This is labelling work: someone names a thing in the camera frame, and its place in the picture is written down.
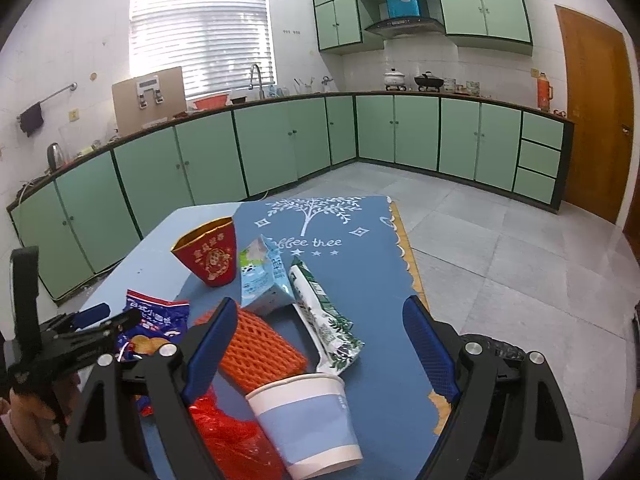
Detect white window blind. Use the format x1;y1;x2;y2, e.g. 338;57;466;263
129;0;277;101

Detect blue snack packet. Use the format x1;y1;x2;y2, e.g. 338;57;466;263
114;288;192;416

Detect metal towel rail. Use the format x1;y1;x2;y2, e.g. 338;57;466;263
17;81;79;121

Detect blue white milk carton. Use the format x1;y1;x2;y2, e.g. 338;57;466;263
238;235;296;316

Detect green upper wall cabinets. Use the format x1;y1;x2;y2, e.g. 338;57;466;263
311;0;534;56

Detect green white snack wrapper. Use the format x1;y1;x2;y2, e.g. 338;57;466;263
289;256;365;376

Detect upright brown cardboard box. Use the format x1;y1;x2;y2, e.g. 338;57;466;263
111;66;189;134

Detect red plastic bag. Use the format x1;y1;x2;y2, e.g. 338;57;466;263
140;382;287;480

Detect green lower counter cabinets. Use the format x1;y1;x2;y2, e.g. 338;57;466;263
6;91;576;306

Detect black wok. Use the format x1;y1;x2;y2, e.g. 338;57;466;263
413;71;445;92

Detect range hood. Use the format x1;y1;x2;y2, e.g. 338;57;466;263
364;16;446;39

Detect blue box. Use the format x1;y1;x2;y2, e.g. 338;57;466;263
385;0;421;19

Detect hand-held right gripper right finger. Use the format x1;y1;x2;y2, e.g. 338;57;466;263
402;295;584;480

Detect dark hanging towel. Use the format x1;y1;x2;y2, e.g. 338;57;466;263
18;102;45;137

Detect person's left forearm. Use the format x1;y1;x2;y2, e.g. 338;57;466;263
0;400;63;480

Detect red thermos flask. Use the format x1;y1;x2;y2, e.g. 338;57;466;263
537;70;555;111

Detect person's left hand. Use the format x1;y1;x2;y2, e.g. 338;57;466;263
7;374;82;438

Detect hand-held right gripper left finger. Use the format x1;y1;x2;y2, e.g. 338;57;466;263
59;298;239;480

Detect orange foam fruit net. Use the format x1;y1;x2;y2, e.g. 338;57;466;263
192;307;310;394

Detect red paper cup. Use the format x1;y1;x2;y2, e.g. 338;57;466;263
171;216;238;289

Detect blue tree print tablecloth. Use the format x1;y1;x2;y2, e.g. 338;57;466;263
175;195;453;480

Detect white blue paper cup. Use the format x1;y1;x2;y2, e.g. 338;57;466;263
245;372;364;480

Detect metal kitchen faucet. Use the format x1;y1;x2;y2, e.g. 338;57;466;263
249;63;266;101

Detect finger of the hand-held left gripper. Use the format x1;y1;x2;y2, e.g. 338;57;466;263
99;308;144;342
74;302;112;329

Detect brown wooden door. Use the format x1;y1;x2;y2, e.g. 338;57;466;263
554;4;636;224

